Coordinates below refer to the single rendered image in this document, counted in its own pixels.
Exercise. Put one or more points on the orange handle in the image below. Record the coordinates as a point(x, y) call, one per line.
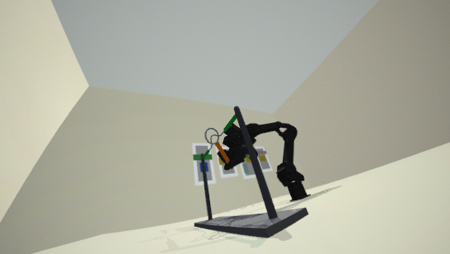
point(220, 149)

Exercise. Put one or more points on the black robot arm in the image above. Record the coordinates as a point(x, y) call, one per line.
point(286, 171)

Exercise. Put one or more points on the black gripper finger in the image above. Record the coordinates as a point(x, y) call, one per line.
point(229, 156)
point(235, 160)

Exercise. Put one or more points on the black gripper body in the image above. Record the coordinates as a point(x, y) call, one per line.
point(242, 150)

